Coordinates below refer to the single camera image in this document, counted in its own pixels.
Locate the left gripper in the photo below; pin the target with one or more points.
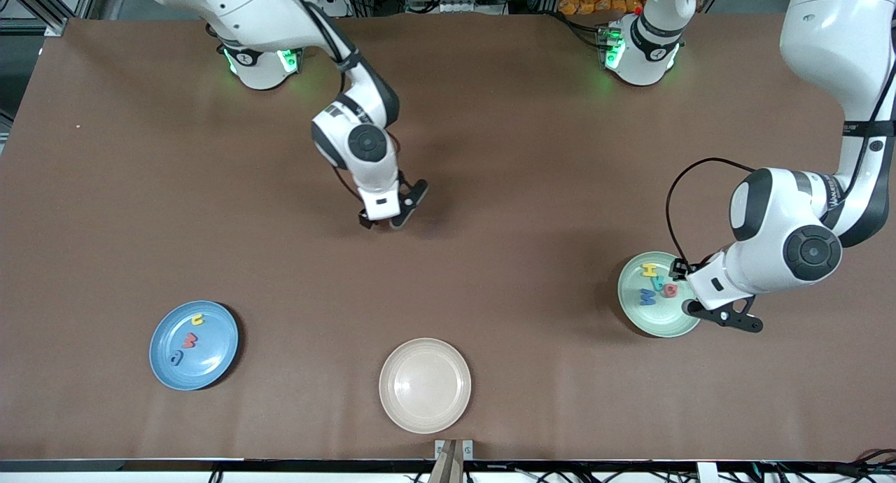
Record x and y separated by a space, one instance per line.
680 268

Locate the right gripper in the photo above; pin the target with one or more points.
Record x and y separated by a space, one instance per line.
366 222

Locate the teal foam letter R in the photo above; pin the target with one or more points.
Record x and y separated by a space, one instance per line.
658 284

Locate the pink foam letter Q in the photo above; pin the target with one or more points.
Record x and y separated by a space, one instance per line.
666 292

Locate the yellow foam letter H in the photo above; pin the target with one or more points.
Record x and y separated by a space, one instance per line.
649 269

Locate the blue foam letter M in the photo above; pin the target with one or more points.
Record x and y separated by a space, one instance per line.
647 297

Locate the pink foam lowercase w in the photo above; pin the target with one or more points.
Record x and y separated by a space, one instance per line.
189 340

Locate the blue foam lowercase a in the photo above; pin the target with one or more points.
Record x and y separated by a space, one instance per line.
178 360

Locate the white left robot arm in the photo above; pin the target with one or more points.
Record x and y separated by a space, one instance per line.
833 35

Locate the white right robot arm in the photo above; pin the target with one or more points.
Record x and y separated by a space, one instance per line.
245 7

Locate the green plate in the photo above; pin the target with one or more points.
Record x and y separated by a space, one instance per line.
658 318

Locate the beige plate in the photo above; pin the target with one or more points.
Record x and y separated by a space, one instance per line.
425 386

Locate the blue plate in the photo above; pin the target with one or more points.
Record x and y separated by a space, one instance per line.
210 343

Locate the beige wooden pole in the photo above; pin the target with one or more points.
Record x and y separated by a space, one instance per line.
446 469

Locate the white edge bracket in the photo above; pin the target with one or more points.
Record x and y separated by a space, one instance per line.
707 472

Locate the metal table edge bracket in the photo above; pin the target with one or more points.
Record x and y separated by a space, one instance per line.
467 448

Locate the aluminium frame profile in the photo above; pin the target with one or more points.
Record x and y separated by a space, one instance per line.
59 19

